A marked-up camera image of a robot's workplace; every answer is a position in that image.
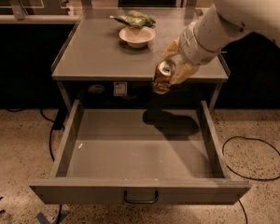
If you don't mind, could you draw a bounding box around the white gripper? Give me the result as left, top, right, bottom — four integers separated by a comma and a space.
162, 21, 222, 85

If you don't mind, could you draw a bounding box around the black floor cable right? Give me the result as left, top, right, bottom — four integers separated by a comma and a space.
221, 135, 280, 224

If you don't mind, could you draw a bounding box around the orange soda can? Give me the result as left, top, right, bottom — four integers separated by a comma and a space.
152, 59, 176, 94

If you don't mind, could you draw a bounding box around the white bowl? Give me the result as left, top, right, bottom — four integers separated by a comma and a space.
119, 26, 156, 49

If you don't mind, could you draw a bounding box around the black floor cable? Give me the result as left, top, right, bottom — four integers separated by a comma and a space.
6, 107, 66, 162
221, 135, 280, 224

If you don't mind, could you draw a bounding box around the grey open drawer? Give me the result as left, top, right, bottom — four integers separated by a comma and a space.
29, 103, 250, 204

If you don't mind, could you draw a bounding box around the black drawer handle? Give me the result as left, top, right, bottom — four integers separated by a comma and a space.
123, 190, 159, 204

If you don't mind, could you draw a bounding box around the blue floor tape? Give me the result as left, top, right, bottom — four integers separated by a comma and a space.
35, 210, 70, 224

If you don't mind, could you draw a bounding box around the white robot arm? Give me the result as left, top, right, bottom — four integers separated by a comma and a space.
164, 0, 280, 85

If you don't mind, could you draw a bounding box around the white label sticker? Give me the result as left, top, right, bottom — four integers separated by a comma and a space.
114, 82, 127, 97

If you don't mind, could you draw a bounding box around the green chip bag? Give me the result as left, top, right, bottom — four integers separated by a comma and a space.
111, 10, 156, 27

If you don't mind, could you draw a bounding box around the black floor cable left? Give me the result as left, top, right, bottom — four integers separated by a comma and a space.
6, 107, 66, 162

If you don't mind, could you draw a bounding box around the grey cabinet counter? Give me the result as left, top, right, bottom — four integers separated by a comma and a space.
52, 7, 229, 114

